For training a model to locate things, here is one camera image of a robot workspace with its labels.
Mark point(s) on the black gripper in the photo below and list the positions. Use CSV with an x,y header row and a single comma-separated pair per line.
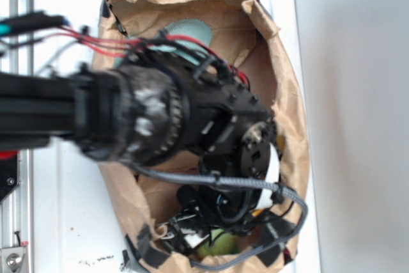
x,y
232,192

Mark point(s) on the green plush animal toy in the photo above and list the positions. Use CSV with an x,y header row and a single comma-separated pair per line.
x,y
223,243

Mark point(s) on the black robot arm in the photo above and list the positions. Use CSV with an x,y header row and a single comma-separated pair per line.
x,y
168,118

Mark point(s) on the yellow sponge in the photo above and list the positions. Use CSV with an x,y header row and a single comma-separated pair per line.
x,y
280,145

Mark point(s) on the teal cloth rag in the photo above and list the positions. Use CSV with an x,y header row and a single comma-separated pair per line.
x,y
187,52

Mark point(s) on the brown paper bag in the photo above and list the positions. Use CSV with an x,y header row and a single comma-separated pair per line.
x,y
244,35

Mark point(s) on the black mounting bracket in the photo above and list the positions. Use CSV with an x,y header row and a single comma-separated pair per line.
x,y
10,170

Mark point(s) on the aluminium frame rail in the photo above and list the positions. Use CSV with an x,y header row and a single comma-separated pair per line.
x,y
17,208

